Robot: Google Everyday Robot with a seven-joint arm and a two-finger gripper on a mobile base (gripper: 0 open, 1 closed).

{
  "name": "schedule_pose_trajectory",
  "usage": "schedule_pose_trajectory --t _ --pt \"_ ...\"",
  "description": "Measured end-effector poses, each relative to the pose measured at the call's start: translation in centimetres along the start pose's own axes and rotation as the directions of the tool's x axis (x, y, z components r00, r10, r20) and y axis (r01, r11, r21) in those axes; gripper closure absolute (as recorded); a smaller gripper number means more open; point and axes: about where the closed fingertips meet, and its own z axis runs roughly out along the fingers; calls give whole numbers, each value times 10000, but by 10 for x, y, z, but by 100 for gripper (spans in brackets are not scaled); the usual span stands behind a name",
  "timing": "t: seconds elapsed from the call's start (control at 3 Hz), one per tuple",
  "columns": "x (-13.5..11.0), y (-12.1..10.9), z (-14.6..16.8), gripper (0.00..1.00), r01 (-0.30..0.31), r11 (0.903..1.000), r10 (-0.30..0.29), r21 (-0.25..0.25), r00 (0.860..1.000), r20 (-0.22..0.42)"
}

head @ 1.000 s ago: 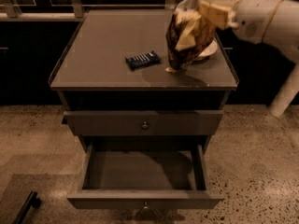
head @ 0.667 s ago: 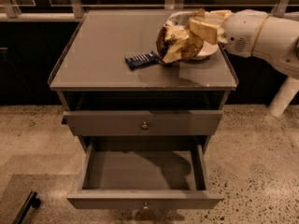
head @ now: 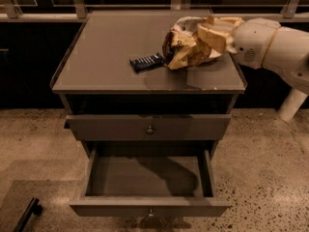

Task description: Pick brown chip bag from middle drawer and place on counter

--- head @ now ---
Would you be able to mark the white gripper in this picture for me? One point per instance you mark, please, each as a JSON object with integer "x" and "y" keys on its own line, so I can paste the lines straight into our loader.
{"x": 252, "y": 42}

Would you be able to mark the brown chip bag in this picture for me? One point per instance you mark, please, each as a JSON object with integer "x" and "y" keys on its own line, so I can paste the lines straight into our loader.
{"x": 183, "y": 48}

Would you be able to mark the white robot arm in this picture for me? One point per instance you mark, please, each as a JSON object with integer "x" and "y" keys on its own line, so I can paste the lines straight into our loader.
{"x": 288, "y": 56}

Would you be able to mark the round upper drawer knob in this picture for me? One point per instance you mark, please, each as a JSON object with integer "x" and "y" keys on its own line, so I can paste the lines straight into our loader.
{"x": 150, "y": 130}

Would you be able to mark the round drawer knob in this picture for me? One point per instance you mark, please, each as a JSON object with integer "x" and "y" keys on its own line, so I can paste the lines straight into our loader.
{"x": 150, "y": 130}
{"x": 150, "y": 214}

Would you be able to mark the grey drawer cabinet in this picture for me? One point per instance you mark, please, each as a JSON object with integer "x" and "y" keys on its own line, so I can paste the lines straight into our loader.
{"x": 96, "y": 78}

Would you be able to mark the grey upper drawer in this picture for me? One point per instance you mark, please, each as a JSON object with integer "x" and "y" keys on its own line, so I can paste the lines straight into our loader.
{"x": 133, "y": 127}

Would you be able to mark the grey open lower drawer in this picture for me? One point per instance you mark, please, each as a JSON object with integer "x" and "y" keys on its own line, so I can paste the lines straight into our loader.
{"x": 128, "y": 183}

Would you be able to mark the round lower drawer knob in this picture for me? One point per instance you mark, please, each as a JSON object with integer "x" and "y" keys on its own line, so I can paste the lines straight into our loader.
{"x": 150, "y": 214}

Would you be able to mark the dark blue snack bar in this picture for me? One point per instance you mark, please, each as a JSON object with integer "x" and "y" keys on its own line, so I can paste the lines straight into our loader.
{"x": 147, "y": 63}

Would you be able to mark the metal railing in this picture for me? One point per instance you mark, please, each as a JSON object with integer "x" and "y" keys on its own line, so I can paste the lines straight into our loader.
{"x": 48, "y": 10}

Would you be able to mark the black handle on floor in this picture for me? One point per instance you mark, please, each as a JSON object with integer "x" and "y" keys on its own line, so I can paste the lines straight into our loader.
{"x": 33, "y": 208}

